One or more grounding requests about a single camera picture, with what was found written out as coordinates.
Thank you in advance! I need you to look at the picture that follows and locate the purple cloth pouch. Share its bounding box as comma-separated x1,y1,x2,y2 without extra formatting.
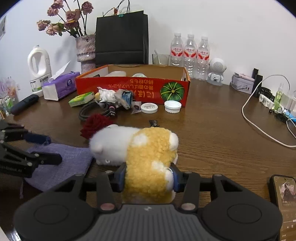
21,143,94,192

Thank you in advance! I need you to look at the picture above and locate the yellow white plush toy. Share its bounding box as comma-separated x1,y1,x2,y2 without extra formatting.
89,125,179,204

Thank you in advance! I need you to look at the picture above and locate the translucent plastic box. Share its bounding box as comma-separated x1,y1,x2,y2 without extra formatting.
106,71,126,77

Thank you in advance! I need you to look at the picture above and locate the clear plastic wrap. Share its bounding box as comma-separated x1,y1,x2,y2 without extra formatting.
132,73,147,78

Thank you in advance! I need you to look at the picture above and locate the navy glasses case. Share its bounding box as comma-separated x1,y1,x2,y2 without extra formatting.
11,94,39,115

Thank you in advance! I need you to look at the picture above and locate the dark red pompom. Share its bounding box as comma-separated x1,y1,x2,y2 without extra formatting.
80,114,113,140

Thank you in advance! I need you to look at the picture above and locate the black binder clip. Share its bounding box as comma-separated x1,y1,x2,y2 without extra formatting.
149,120,159,127

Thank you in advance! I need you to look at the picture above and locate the white detergent jug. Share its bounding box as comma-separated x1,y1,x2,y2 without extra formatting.
27,45,52,97

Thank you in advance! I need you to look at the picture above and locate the purple tissue pack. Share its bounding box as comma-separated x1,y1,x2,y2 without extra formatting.
42,61,80,101

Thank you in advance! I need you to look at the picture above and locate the green card box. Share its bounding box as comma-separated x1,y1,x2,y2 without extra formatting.
68,92,95,107

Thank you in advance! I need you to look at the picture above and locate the white ribbed cap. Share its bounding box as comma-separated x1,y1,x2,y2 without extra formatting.
164,100,182,113

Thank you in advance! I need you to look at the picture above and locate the small clear sachet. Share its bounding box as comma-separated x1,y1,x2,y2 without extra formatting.
132,101,142,114

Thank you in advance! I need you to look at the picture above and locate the white flat lid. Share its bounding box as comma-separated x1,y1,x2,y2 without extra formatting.
140,103,158,114

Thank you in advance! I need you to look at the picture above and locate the crumpled white tissue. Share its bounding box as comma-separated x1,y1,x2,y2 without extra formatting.
95,87,116,103

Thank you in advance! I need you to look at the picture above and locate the smartphone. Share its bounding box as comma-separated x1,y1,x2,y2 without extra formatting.
268,175,296,241

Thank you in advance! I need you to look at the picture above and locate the orange cardboard box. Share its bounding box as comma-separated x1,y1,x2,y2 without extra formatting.
75,65,191,107

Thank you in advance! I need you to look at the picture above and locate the white power strip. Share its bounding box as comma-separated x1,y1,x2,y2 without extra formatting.
258,94,280,110

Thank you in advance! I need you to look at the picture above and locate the small tin box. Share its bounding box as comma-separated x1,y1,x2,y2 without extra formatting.
230,72,255,94

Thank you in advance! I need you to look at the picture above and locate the white astronaut figure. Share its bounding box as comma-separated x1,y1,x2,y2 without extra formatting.
207,58,227,86

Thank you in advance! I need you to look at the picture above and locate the middle water bottle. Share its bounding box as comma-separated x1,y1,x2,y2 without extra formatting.
183,34,197,78

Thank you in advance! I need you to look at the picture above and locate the water bottle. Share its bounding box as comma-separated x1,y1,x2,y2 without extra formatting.
183,34,197,78
169,33,184,67
195,36,210,81

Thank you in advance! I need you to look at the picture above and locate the green spray bottle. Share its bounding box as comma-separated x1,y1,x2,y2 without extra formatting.
274,83,283,110

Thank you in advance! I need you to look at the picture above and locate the left water bottle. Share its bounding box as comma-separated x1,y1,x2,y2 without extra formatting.
169,33,184,67

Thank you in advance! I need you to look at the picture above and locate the black rectangular box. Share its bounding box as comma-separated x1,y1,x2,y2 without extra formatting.
252,68,263,98

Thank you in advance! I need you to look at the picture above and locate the glass cup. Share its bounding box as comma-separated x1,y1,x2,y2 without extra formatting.
152,50,170,66

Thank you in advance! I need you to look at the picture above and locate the dried rose bouquet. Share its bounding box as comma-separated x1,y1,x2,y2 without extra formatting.
36,0,94,38

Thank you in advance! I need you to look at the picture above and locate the right water bottle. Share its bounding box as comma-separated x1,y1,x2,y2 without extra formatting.
195,36,210,81

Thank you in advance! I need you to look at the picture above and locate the black paper bag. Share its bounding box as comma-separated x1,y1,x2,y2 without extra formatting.
95,2,149,67

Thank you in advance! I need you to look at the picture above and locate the black coiled cable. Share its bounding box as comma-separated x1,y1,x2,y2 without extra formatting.
78,101,117,122

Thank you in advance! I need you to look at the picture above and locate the white cable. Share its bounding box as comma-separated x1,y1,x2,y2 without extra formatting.
241,74,296,148

